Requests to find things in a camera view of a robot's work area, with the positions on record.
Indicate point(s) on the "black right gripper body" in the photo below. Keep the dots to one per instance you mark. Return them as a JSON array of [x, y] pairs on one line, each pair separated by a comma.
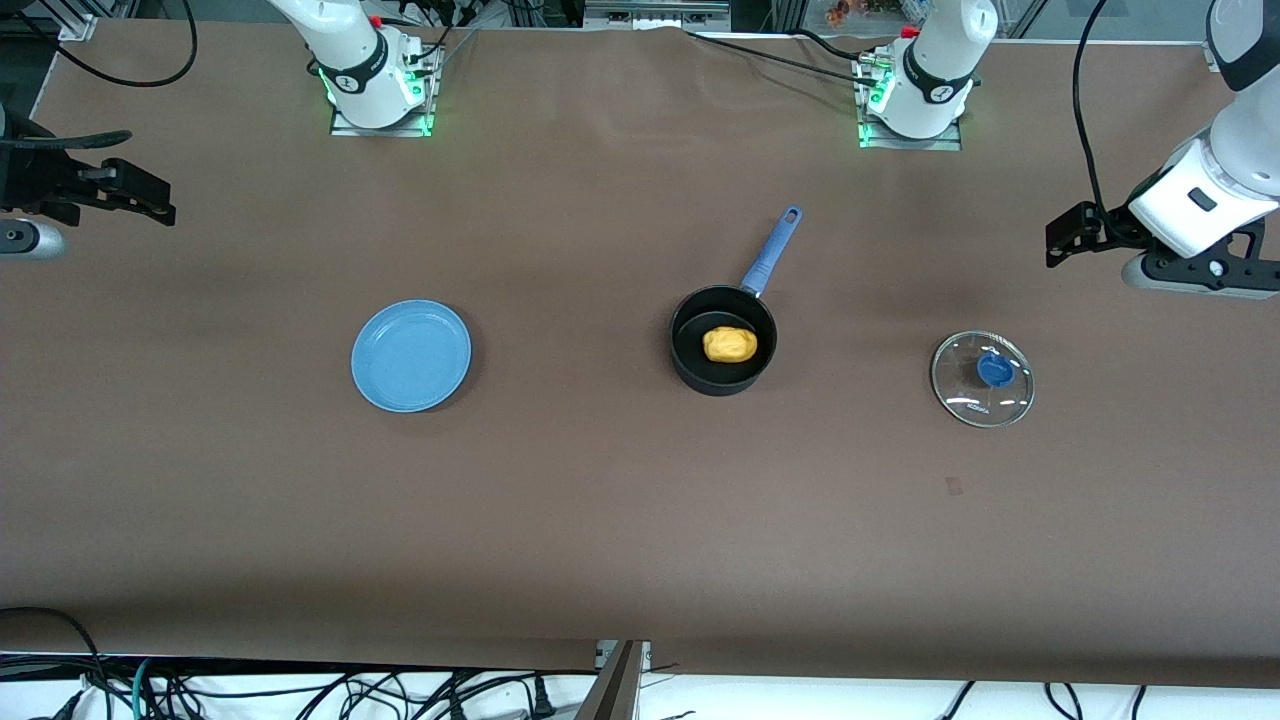
[[40, 180]]

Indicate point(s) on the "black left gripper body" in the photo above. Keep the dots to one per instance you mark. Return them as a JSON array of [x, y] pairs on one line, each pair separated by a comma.
[[1108, 226]]

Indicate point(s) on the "yellow peeled potato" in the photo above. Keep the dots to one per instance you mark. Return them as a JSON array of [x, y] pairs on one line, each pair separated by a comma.
[[730, 345]]

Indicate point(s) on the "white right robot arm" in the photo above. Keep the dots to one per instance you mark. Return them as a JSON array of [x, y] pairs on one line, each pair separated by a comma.
[[355, 60]]

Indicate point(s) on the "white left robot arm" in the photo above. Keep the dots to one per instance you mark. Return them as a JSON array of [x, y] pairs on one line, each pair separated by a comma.
[[935, 70]]

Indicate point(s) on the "blue round plate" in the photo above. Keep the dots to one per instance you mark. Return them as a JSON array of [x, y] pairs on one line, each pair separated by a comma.
[[410, 355]]

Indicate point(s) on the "orange background object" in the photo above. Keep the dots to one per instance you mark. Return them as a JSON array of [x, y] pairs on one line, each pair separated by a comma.
[[848, 12]]

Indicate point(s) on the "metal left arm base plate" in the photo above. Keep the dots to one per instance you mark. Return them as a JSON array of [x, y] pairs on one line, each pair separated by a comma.
[[870, 135]]

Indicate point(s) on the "aluminium frame profile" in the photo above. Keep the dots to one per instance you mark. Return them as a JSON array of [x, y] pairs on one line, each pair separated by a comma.
[[655, 12]]

